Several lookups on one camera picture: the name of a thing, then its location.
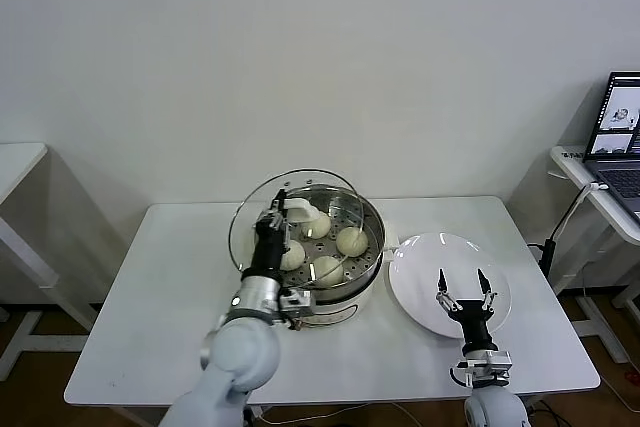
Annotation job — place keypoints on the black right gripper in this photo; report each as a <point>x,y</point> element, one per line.
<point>475,327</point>

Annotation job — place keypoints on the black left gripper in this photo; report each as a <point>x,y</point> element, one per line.
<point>267,252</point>

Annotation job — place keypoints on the white steamed baozi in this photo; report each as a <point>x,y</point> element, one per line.
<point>319,228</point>
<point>296,256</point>
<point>352,241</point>
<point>327,271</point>

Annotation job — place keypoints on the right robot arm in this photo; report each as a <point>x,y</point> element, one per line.
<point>492,407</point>

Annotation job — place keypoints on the perforated steel steamer basket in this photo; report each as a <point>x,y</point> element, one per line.
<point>375,242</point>

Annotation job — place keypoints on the white round plate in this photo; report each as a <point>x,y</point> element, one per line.
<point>415,287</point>

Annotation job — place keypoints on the white electric cooker pot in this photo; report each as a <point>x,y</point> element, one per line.
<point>350,307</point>

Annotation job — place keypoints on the white laptop side table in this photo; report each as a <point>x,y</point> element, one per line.
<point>570,162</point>

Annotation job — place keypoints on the grey open laptop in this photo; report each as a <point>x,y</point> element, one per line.
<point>620,182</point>

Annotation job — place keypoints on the white power strip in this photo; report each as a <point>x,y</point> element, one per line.
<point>255,414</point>

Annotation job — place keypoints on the white empty side table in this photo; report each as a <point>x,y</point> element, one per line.
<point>20,162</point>

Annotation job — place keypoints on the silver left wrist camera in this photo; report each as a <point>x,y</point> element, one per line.
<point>296,303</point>

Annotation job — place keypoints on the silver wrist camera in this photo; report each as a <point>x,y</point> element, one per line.
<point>499,363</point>
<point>296,303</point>

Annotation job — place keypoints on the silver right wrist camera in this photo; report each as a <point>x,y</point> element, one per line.
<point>499,363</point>

